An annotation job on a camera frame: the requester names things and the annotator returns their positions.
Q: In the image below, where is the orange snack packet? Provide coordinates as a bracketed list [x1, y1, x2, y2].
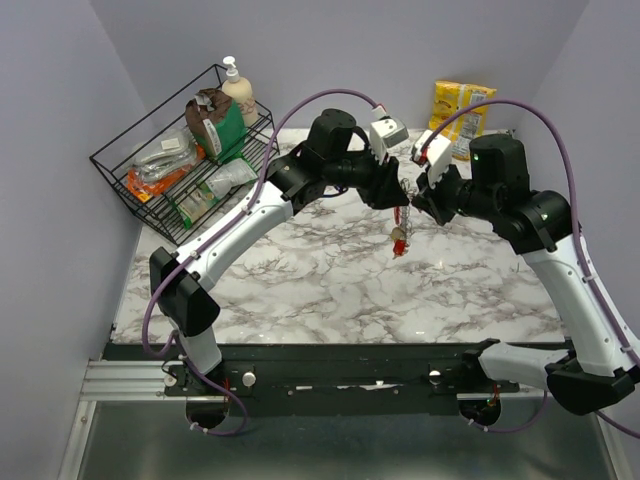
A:
[126, 168, 188, 203]

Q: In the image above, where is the yellow chips bag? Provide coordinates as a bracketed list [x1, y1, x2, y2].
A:
[428, 80, 497, 161]

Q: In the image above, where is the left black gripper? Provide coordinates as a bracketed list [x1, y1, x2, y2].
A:
[324, 140, 411, 211]

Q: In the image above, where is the aluminium rail frame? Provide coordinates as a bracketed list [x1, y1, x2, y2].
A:
[60, 344, 632, 479]

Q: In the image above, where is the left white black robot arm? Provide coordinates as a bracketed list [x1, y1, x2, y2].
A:
[150, 109, 409, 395]

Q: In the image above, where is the purple cable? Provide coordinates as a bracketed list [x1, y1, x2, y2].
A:
[141, 88, 389, 437]
[424, 98, 640, 441]

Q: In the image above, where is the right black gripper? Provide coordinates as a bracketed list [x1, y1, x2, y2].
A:
[411, 157, 498, 227]

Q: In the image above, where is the green white snack packet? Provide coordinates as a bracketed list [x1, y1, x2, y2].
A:
[175, 157, 258, 229]

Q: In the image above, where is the cream pump lotion bottle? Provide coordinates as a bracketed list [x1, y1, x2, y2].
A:
[222, 56, 259, 127]

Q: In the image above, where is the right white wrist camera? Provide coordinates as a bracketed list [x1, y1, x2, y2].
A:
[411, 130, 452, 189]

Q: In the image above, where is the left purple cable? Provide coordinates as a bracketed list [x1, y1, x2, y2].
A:
[141, 88, 389, 437]

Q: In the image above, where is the brown green bag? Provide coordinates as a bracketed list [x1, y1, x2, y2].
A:
[185, 88, 247, 164]

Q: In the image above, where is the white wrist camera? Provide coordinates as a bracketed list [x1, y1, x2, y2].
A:
[369, 117, 409, 164]
[411, 130, 452, 189]

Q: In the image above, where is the clear plastic packet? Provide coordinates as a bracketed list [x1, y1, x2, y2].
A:
[133, 131, 199, 182]

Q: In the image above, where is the metal red key organizer plate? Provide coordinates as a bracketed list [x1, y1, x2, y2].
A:
[390, 206, 412, 258]

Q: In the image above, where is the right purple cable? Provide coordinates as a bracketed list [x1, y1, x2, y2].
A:
[424, 98, 640, 441]

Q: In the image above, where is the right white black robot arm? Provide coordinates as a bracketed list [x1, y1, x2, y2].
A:
[411, 130, 639, 415]

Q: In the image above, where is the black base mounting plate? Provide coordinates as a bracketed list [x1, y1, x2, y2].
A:
[102, 342, 584, 419]

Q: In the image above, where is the black wire rack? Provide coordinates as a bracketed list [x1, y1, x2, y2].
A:
[90, 64, 279, 246]

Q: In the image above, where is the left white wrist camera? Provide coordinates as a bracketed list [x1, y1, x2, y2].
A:
[369, 117, 409, 164]

